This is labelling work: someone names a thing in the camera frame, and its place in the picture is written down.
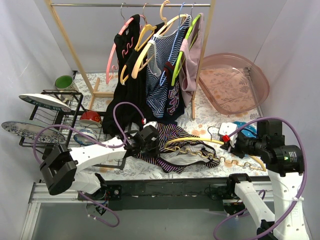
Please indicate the red bowl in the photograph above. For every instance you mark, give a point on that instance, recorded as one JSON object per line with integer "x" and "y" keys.
{"x": 90, "y": 118}

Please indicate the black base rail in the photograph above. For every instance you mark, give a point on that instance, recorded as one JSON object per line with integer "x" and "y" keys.
{"x": 169, "y": 194}

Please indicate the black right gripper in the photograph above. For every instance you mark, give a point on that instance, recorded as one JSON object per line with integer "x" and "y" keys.
{"x": 238, "y": 145}

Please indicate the green mug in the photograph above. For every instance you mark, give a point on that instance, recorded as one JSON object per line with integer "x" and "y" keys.
{"x": 65, "y": 83}

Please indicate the floral tablecloth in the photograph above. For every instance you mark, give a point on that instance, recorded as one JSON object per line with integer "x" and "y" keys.
{"x": 205, "y": 125}

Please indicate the blue dotted plate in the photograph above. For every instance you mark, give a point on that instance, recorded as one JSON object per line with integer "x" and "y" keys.
{"x": 248, "y": 131}

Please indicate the pink wavy plastic hanger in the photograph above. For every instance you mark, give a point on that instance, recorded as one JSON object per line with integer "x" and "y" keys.
{"x": 110, "y": 67}

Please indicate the white plate with lettering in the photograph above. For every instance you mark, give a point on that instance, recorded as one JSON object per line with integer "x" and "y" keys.
{"x": 45, "y": 101}

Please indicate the black white striped tank top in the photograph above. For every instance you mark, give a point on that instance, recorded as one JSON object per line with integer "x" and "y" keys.
{"x": 176, "y": 156}

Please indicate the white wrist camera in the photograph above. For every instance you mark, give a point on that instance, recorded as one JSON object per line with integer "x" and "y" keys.
{"x": 225, "y": 131}
{"x": 151, "y": 125}

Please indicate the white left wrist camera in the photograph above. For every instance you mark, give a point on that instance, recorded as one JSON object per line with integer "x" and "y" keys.
{"x": 151, "y": 125}

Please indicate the wooden clothes rack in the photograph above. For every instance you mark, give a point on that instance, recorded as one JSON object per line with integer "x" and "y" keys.
{"x": 94, "y": 90}

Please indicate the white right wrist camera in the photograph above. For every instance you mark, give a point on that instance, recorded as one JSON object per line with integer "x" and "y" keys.
{"x": 225, "y": 131}

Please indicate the navy jersey with letters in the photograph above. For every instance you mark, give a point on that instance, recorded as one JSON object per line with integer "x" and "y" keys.
{"x": 175, "y": 106}

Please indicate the pink translucent plastic basin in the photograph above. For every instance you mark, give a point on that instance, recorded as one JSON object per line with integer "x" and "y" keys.
{"x": 232, "y": 83}

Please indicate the green plastic hanger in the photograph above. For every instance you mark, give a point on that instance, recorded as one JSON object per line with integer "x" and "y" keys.
{"x": 190, "y": 37}

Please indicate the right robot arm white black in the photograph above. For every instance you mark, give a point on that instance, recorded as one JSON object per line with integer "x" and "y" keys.
{"x": 278, "y": 145}

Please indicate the peach plastic hanger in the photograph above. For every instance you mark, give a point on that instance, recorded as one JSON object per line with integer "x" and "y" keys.
{"x": 143, "y": 58}

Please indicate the blue white striped tank top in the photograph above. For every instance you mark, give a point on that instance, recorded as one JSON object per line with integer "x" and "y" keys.
{"x": 156, "y": 95}

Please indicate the black wire dish rack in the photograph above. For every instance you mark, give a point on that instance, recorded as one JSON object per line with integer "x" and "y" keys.
{"x": 74, "y": 100}

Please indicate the pink mauve garment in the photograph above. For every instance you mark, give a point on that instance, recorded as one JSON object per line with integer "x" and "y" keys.
{"x": 188, "y": 73}

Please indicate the black garment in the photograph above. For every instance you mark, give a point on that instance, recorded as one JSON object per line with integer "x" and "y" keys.
{"x": 118, "y": 113}

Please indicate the blue white porcelain bowl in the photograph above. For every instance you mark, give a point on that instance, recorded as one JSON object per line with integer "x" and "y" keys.
{"x": 86, "y": 141}

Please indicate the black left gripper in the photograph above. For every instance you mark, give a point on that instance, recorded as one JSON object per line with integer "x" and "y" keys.
{"x": 152, "y": 139}

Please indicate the blue wire hanger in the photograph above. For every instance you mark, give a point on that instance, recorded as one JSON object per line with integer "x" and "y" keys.
{"x": 161, "y": 81}

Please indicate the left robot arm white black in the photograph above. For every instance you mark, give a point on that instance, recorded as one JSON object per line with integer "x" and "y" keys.
{"x": 63, "y": 169}

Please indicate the blue floral patterned plate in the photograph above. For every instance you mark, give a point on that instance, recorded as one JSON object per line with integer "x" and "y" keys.
{"x": 30, "y": 128}

